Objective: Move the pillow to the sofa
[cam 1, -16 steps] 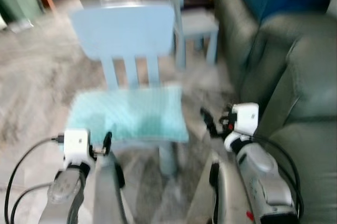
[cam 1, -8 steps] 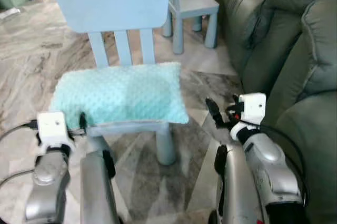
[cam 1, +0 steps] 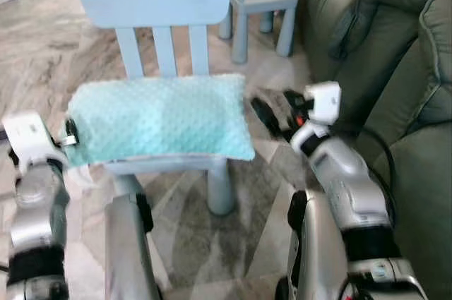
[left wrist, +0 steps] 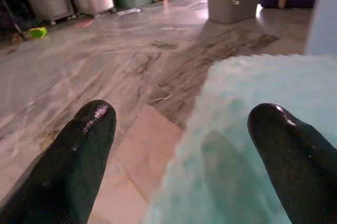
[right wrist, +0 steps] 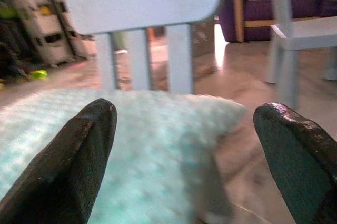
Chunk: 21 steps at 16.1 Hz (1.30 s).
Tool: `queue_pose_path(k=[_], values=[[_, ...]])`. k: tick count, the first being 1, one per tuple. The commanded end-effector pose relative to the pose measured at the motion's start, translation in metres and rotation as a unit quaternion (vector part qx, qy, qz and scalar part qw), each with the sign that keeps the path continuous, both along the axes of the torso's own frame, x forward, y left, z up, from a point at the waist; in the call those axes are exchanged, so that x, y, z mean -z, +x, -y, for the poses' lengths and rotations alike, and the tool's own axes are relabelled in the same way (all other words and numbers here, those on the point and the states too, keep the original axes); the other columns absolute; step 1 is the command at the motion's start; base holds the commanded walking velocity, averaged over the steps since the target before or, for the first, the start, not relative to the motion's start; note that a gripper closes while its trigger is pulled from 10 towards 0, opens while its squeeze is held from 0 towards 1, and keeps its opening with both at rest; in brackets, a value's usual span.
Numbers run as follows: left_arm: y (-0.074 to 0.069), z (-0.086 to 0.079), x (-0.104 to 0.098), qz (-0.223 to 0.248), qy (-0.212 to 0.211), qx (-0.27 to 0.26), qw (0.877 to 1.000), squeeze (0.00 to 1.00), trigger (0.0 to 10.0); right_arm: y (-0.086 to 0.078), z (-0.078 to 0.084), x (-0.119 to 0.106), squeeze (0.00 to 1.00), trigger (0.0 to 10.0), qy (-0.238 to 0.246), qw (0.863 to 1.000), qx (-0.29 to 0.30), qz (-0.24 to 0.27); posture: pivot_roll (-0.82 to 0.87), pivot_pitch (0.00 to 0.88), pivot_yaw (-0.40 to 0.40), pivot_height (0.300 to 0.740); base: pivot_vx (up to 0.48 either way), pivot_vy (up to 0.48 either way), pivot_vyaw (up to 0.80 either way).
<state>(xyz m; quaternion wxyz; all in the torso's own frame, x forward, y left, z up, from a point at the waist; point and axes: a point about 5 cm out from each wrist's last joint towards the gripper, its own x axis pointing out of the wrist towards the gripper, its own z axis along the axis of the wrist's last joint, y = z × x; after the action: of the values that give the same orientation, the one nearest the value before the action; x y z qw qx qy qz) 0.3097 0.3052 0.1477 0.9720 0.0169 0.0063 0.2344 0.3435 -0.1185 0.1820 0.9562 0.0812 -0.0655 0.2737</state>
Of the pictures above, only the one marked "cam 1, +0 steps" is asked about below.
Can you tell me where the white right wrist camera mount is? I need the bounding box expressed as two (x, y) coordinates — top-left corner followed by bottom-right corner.
(290, 81), (343, 147)

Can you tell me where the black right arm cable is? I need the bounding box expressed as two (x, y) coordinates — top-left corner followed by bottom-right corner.
(357, 126), (398, 210)

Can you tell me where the dark green leather sofa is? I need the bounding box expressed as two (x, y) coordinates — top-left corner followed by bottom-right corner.
(289, 0), (452, 300)

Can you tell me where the silver right robot leg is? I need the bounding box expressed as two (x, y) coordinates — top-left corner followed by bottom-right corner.
(276, 189), (348, 300)

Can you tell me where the silver left robot leg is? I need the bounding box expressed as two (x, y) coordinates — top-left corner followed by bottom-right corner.
(105, 193), (162, 300)

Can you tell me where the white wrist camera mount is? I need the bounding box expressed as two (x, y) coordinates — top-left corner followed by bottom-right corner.
(1, 110), (69, 172)
(290, 81), (343, 147)

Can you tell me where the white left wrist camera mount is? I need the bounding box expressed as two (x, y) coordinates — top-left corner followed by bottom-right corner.
(1, 110), (69, 172)

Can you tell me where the mint green dotted plush pillow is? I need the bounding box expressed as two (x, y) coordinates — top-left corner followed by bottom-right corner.
(66, 73), (256, 169)

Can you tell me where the silver robot leg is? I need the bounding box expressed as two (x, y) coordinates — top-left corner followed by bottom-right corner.
(276, 189), (348, 300)
(105, 193), (162, 300)

